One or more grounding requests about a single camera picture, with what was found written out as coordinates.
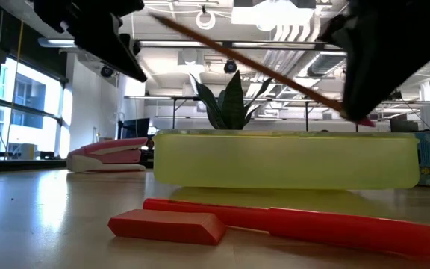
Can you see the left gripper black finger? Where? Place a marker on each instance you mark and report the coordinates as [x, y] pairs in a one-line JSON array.
[[110, 48], [133, 45]]

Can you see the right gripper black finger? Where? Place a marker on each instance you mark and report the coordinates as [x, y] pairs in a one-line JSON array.
[[368, 82]]

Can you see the orange pencil with pink eraser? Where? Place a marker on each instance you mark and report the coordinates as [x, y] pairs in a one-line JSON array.
[[245, 60]]

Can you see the red pen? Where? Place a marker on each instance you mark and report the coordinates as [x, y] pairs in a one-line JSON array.
[[330, 228]]

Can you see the red eraser block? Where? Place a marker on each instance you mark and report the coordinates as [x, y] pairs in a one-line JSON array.
[[166, 226]]

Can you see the round black ceiling fixture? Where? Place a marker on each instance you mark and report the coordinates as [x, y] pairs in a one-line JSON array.
[[106, 71], [230, 66]]

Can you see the long ceiling light strip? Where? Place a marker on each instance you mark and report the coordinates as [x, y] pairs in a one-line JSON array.
[[56, 42]]

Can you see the pink and white stapler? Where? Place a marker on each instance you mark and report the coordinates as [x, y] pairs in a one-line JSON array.
[[106, 153]]

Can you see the translucent yellow-green pencil case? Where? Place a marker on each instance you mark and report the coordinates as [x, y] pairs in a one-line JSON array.
[[286, 160]]

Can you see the potted succulent in white pot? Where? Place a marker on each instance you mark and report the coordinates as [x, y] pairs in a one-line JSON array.
[[233, 104]]

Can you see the grey ventilation duct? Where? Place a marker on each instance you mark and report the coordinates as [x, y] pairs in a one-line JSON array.
[[323, 63]]

